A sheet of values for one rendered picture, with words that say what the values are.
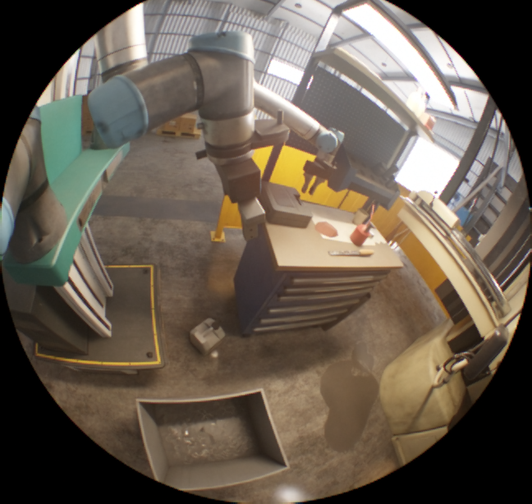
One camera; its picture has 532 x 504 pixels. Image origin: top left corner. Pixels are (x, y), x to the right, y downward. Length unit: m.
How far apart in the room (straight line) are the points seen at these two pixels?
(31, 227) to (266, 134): 0.40
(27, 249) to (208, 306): 1.37
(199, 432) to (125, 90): 1.15
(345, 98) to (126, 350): 1.69
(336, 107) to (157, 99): 0.91
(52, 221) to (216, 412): 1.03
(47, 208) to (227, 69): 0.34
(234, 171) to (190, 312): 1.35
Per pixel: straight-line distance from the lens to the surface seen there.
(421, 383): 1.85
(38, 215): 0.38
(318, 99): 0.98
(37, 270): 0.40
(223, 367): 1.42
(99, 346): 1.21
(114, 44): 0.32
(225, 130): 0.25
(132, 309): 1.22
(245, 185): 0.27
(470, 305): 1.77
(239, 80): 0.23
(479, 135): 6.44
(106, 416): 1.55
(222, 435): 1.11
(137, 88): 0.20
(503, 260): 2.11
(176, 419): 1.13
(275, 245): 0.70
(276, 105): 0.62
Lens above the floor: 1.39
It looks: 38 degrees down
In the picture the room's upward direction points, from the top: 24 degrees clockwise
